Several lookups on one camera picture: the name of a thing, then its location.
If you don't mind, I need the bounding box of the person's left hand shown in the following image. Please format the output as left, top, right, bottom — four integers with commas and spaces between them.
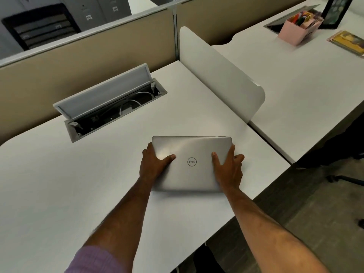
139, 142, 176, 187

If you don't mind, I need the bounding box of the person's right hand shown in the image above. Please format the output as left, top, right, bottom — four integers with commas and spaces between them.
211, 144, 245, 194

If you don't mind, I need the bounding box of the silver laptop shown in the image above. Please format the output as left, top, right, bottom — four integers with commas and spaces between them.
151, 136, 234, 194

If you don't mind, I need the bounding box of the person's right forearm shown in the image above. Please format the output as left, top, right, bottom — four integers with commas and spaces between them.
223, 187, 337, 273

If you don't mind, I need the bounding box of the person's left forearm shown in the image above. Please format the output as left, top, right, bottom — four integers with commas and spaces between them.
81, 178, 154, 260

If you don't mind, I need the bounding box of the white desk divider panel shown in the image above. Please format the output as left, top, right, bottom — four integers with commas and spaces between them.
179, 26, 266, 124

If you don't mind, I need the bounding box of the black chair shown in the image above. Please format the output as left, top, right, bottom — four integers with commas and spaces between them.
193, 243, 226, 273

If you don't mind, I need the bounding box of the purple sleeve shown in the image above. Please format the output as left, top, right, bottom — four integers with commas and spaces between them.
64, 246, 126, 273

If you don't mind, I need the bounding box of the black office chair base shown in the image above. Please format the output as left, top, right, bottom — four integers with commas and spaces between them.
325, 152, 364, 187

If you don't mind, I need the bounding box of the beige partition panel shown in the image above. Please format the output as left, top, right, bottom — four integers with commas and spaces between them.
0, 8, 179, 146
176, 0, 314, 46

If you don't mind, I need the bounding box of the pink desk organiser box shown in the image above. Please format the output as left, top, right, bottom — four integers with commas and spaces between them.
278, 11, 325, 46

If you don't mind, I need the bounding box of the grey file cabinet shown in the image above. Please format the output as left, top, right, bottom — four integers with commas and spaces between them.
59, 0, 133, 32

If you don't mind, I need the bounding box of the bunch of coloured pens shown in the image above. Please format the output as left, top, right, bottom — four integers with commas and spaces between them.
289, 12, 322, 28

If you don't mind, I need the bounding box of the yellow book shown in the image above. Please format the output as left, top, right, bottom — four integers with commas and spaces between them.
326, 30, 364, 58

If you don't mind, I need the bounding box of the black tablet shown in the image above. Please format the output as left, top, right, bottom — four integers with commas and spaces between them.
320, 0, 356, 30

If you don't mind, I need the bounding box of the white cable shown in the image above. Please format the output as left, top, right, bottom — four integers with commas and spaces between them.
119, 91, 154, 117

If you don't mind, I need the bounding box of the open grey desk cable box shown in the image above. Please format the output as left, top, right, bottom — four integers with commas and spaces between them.
53, 63, 168, 143

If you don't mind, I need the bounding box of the grey partition post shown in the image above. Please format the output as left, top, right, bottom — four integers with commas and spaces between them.
171, 5, 181, 62

